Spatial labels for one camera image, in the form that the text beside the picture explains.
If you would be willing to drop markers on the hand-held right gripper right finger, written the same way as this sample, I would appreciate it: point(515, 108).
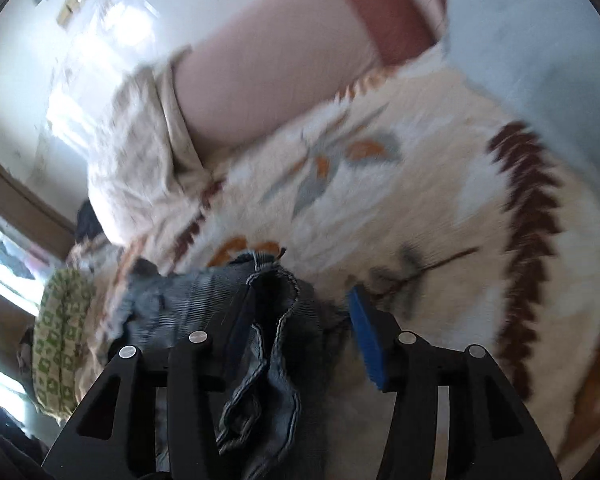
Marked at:
point(367, 340)

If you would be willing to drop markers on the wall switch plate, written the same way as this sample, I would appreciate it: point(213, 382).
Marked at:
point(72, 4)

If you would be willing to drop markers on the pink maroon sofa cushions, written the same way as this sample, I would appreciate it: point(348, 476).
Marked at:
point(260, 60)

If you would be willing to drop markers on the dark cloth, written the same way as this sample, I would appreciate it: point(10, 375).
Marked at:
point(87, 225)

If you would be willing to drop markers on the brown door frame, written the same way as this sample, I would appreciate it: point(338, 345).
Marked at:
point(25, 195)

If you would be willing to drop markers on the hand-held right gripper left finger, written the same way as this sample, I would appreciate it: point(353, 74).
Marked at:
point(239, 325)

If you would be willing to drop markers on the leaf print blanket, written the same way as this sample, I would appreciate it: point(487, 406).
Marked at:
point(430, 200)

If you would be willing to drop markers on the light blue pillow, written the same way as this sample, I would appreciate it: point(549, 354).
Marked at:
point(530, 50)

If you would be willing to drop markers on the blue denim pants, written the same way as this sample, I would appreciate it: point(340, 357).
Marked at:
point(275, 360)

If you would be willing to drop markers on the cream patterned pillow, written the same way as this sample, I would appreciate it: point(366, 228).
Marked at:
point(140, 175)

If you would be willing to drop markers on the green patterned cloth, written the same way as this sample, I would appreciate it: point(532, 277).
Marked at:
point(60, 340)

